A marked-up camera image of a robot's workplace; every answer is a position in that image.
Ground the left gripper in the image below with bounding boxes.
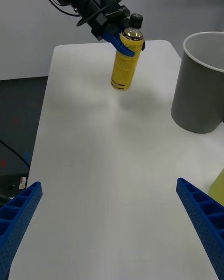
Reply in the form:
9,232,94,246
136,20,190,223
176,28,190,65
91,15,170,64
76,0,146,57

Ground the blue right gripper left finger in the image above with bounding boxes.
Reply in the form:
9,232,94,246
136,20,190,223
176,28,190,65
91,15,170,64
0,181,43,280

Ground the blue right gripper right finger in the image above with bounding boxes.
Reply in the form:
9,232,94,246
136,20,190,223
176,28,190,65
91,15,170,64
176,177,224,280

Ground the yellow bottle with black cap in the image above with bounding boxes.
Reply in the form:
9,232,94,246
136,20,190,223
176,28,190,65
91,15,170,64
110,13,145,91

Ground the yellow-green plastic waste bin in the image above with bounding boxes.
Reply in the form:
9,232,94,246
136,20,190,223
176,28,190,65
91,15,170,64
207,168,224,207

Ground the black floor cable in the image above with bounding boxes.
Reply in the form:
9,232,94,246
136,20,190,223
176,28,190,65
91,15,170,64
0,140,31,169

